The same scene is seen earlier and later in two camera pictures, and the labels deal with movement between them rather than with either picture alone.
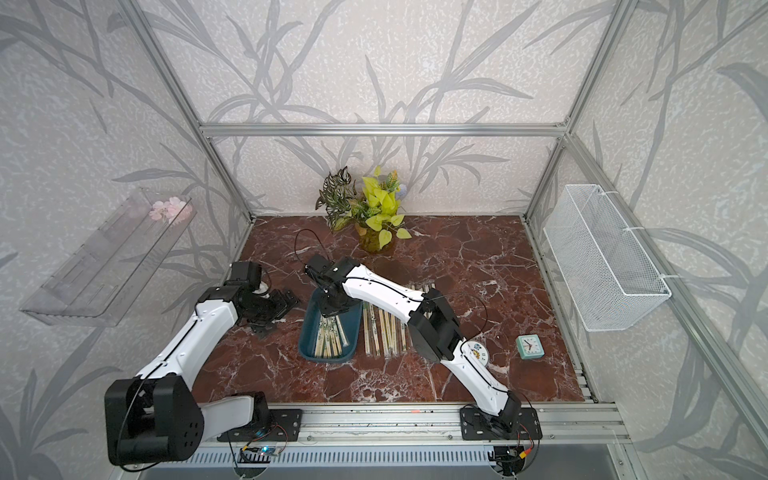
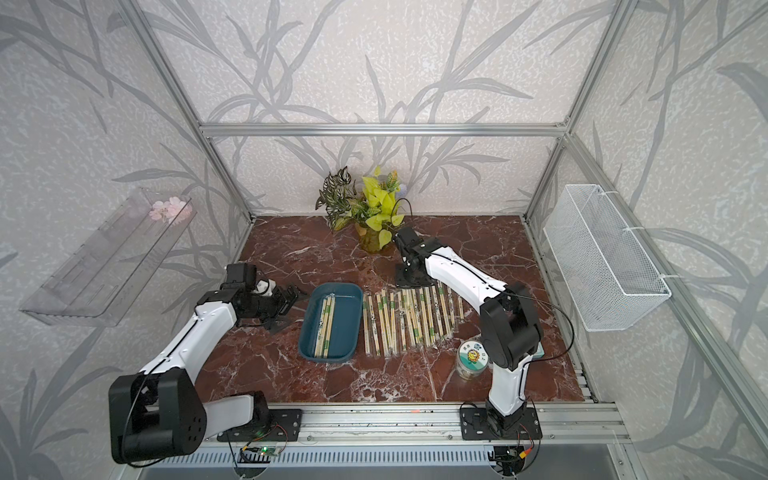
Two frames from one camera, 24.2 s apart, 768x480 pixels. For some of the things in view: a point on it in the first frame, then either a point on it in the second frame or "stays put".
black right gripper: (328, 312) to (401, 284)
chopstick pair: (366, 328) stays put
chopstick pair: (375, 329) stays put
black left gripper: (282, 305) stays put
